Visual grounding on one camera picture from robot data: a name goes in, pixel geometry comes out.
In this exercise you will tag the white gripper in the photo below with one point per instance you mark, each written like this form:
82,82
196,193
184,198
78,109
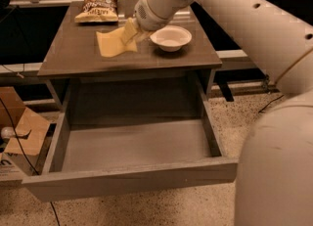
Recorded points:
147,15

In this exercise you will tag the yellow sponge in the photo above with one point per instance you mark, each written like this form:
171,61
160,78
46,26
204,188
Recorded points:
111,45

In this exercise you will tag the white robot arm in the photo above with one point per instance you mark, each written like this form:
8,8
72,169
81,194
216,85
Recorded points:
274,184

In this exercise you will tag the grey counter cabinet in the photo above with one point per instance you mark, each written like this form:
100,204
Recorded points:
137,73

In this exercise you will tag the grey open drawer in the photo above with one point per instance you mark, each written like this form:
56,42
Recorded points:
126,137

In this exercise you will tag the white bowl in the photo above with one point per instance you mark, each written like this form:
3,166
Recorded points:
171,38

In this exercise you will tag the chips bag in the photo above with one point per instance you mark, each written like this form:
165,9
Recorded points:
98,11

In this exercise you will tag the cardboard box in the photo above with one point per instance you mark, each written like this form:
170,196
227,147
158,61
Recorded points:
23,132

